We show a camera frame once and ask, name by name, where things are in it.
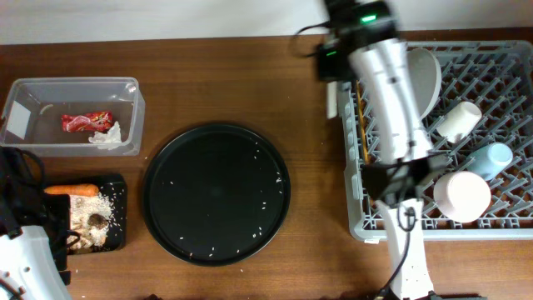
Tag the white cup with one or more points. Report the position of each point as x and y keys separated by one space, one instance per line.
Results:
x=459 y=121

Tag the red snack wrapper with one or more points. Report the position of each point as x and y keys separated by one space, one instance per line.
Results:
x=88 y=122

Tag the clear plastic bin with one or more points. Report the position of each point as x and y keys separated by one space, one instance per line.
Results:
x=31 y=117

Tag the wooden chopstick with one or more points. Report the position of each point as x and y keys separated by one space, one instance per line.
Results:
x=362 y=123

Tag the pile of rice and shells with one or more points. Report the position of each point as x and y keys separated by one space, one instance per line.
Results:
x=81 y=209

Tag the white tissue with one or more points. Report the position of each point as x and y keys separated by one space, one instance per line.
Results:
x=108 y=140

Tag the black rectangular tray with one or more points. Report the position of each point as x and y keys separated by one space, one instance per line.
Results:
x=114 y=187

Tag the light blue cup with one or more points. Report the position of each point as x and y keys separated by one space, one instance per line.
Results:
x=488 y=161

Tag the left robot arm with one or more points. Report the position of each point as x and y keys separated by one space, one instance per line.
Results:
x=34 y=230

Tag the grey dishwasher rack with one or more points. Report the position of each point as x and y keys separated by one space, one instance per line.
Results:
x=497 y=77

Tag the brown food scrap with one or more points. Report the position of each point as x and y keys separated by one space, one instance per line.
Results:
x=97 y=221

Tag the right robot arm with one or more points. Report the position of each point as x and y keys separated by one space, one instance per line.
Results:
x=406 y=164

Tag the round black serving tray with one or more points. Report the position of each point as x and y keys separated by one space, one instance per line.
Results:
x=216 y=194

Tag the white plastic fork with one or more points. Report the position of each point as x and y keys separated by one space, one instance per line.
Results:
x=331 y=102

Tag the orange carrot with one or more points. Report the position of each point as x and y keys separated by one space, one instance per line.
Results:
x=85 y=190

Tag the grey plate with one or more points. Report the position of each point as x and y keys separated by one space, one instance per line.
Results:
x=425 y=74

